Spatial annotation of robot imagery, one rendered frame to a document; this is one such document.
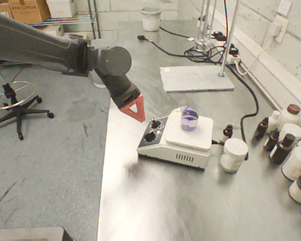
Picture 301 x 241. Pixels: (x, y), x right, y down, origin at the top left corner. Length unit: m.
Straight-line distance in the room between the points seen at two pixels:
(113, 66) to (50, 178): 1.28
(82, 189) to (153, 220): 1.01
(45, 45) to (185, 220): 0.45
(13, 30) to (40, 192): 1.37
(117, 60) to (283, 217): 0.52
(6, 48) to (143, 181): 0.43
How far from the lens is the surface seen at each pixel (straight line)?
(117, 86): 0.50
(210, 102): 0.84
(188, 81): 0.92
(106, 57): 0.41
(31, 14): 2.68
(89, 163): 1.60
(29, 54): 0.31
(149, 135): 0.59
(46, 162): 1.72
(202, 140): 0.56
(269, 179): 0.66
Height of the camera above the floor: 1.24
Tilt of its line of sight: 42 degrees down
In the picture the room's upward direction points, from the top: straight up
